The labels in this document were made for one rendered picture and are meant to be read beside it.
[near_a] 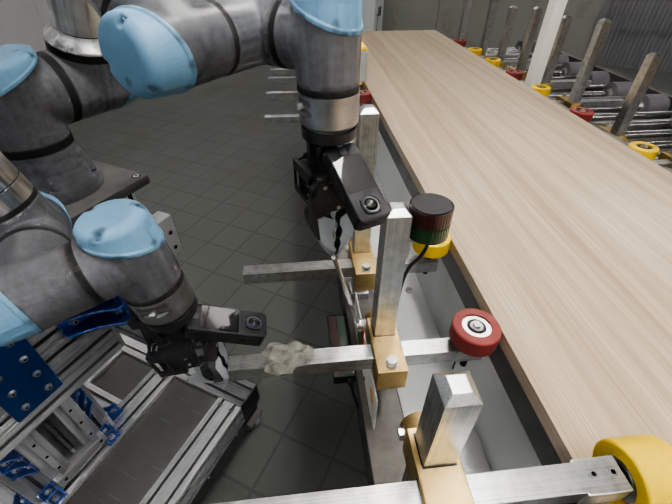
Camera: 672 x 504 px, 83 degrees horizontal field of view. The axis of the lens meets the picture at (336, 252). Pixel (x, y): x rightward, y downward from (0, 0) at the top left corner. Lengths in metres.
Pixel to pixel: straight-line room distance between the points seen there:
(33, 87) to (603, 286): 1.03
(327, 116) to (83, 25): 0.47
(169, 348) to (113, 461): 0.88
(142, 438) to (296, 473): 0.51
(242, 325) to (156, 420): 0.92
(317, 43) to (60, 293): 0.36
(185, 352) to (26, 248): 0.22
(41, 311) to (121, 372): 1.14
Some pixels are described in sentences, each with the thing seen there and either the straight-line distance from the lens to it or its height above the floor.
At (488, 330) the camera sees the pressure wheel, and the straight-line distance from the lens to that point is 0.68.
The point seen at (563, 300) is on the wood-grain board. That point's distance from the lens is 0.80.
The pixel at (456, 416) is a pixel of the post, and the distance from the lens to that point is 0.38.
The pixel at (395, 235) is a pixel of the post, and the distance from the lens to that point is 0.52.
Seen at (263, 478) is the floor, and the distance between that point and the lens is 1.50.
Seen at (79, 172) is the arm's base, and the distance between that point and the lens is 0.82.
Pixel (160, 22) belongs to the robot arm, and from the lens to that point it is 0.41.
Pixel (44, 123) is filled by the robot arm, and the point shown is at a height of 1.17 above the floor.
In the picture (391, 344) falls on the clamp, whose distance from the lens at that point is 0.67.
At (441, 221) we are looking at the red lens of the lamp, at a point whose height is 1.12.
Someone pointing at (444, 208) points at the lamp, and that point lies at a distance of 0.52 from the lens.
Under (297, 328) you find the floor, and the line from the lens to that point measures 1.81.
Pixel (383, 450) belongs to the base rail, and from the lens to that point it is 0.76.
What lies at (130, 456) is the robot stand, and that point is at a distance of 1.42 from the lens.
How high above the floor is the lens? 1.40
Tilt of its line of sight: 40 degrees down
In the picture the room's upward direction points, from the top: straight up
